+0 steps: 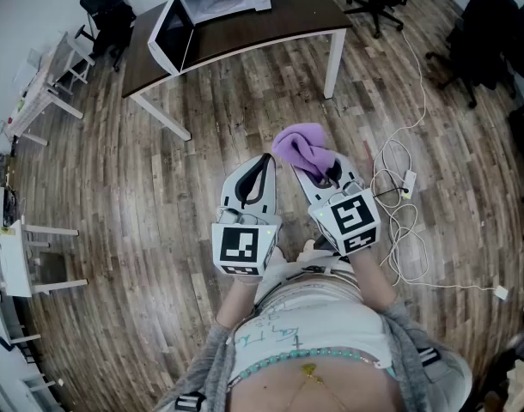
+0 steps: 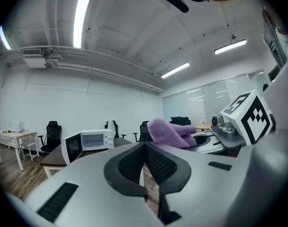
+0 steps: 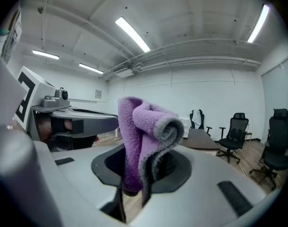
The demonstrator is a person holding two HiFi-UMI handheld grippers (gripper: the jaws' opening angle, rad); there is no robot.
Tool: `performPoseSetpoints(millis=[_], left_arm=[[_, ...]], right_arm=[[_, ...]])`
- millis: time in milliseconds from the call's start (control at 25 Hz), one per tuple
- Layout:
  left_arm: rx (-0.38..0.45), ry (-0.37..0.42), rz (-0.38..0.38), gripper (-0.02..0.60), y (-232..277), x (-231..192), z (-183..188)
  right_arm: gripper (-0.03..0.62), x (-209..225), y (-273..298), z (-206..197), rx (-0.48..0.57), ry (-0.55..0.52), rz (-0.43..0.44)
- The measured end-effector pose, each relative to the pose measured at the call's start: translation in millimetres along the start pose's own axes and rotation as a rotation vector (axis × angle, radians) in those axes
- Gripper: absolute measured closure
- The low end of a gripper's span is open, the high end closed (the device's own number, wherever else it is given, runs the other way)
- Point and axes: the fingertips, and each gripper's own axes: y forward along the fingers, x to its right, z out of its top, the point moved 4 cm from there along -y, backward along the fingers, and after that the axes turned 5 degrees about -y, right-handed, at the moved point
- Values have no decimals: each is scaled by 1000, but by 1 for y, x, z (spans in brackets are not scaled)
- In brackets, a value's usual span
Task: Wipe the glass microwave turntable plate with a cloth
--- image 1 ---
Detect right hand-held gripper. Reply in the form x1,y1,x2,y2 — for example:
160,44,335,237
289,153,381,258

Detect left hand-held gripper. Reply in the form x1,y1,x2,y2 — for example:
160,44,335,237
210,152,283,277

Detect purple cloth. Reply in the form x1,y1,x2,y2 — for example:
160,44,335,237
271,122,337,180

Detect person's right forearm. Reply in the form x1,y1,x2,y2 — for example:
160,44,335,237
350,246,399,315

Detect person's left forearm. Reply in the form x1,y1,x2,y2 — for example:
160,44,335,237
216,272,265,330

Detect white microwave door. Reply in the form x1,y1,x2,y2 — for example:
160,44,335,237
148,0,198,76

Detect white power strip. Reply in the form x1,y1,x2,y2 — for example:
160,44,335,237
401,170,417,200

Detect person's legs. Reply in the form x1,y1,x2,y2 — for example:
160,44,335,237
261,239,360,294

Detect white printed shirt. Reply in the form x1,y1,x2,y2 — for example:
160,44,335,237
227,281,394,385

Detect dark wooden table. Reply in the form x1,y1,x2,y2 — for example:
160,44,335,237
121,0,353,142

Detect grey knitted cardigan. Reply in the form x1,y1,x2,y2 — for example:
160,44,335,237
154,298,473,412

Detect person's chest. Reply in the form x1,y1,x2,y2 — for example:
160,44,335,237
229,354,411,412

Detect black mesh office chair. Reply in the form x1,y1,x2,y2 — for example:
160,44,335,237
424,0,524,110

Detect grey waste bin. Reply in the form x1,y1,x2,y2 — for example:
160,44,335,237
38,251,69,286

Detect black office chair with jacket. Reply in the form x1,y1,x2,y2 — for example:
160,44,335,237
78,0,138,73

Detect white stool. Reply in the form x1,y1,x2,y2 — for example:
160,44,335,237
51,32,95,85

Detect light wooden side table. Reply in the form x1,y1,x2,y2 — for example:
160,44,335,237
6,32,85,148

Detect small white table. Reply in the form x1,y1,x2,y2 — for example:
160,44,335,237
0,219,89,298

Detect cardboard box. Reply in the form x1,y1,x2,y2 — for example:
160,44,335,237
505,358,524,412

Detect long white cable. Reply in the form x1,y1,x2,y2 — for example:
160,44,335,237
371,27,429,175

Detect turquoise bead necklace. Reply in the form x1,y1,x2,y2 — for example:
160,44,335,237
227,346,383,392

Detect gold pendant necklace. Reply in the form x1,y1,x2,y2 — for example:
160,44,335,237
287,361,353,412

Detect black white strap buckle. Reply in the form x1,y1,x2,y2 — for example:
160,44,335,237
175,391,208,412
418,347,440,369

